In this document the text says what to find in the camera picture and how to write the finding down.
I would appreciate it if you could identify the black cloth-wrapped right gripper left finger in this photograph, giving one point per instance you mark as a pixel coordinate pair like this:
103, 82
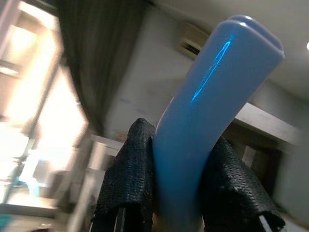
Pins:
130, 174

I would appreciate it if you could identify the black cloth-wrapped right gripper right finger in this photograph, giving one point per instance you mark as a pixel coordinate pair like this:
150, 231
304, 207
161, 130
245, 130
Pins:
231, 183

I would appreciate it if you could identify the bright window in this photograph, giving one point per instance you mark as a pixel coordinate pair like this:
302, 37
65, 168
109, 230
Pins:
36, 108

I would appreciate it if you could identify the dark grey curtain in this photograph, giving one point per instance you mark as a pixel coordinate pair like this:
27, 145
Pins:
101, 55

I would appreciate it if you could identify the round ceiling light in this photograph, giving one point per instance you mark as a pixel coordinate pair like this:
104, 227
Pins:
307, 46

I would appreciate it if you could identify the white wall air conditioner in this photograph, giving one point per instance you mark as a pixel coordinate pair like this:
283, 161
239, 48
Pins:
190, 39

